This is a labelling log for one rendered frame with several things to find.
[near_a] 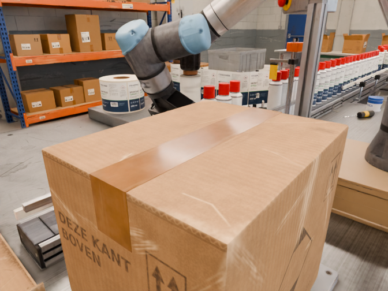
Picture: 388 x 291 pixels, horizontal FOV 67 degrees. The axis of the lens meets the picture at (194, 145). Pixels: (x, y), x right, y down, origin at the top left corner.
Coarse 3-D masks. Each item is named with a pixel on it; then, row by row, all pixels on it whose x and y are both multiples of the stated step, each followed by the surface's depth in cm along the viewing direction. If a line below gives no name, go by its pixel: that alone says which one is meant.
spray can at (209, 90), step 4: (204, 88) 83; (208, 88) 82; (212, 88) 83; (204, 92) 83; (208, 92) 83; (212, 92) 83; (204, 96) 84; (208, 96) 83; (212, 96) 84; (200, 100) 86; (216, 100) 84
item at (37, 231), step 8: (40, 216) 60; (48, 216) 60; (24, 224) 58; (32, 224) 58; (40, 224) 58; (48, 224) 58; (56, 224) 58; (24, 232) 55; (32, 232) 55; (40, 232) 55; (48, 232) 55; (56, 232) 55; (32, 240) 53; (40, 240) 53
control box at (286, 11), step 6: (294, 0) 95; (300, 0) 92; (306, 0) 89; (330, 0) 89; (336, 0) 90; (288, 6) 99; (294, 6) 96; (300, 6) 93; (306, 6) 90; (330, 6) 90; (336, 6) 91; (288, 12) 101; (294, 12) 97; (300, 12) 94; (306, 12) 92; (330, 12) 92
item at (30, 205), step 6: (294, 102) 119; (276, 108) 109; (282, 108) 112; (36, 198) 51; (42, 198) 51; (48, 198) 52; (24, 204) 49; (30, 204) 50; (36, 204) 50; (42, 204) 51; (24, 210) 50; (30, 210) 50
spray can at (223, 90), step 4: (220, 84) 87; (224, 84) 86; (228, 84) 87; (220, 88) 87; (224, 88) 87; (228, 88) 87; (220, 92) 88; (224, 92) 87; (228, 92) 88; (216, 96) 90; (220, 96) 88; (224, 96) 88; (228, 96) 88; (220, 100) 88; (224, 100) 87; (228, 100) 88
